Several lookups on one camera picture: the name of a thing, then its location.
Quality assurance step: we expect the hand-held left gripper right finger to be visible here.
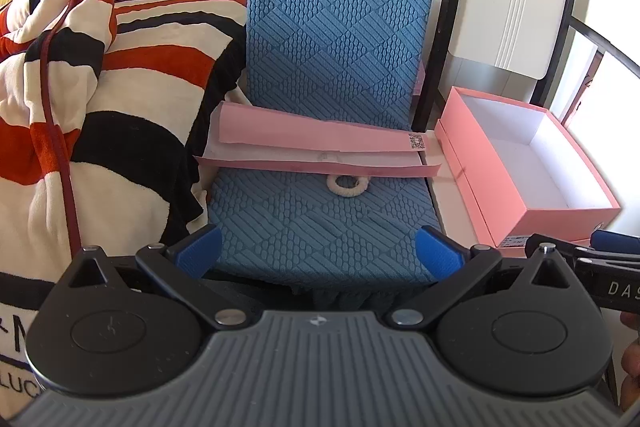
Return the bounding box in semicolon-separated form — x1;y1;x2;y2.
390;224;577;329

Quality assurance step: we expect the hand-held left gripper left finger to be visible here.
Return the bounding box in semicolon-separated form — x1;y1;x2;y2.
65;224;248;330

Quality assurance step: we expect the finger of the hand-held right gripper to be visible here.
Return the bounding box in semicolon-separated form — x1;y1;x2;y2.
524;233;640;268
589;229;640;254

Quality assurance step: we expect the white fuzzy hair tie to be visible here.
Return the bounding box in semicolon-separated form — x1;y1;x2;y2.
326;174;370;196

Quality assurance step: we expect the pink paper sheet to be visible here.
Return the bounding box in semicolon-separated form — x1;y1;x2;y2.
194;103;442;178

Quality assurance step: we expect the person's right hand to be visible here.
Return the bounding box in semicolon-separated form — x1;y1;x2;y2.
619;311;640;413

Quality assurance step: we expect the pink cardboard box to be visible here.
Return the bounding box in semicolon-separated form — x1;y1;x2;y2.
434;87;622;249

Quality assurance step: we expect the striped fleece blanket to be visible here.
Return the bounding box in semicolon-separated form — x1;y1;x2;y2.
0;0;251;408

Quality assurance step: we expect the blue textured cushion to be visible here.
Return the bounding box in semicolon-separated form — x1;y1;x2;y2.
202;0;446;298

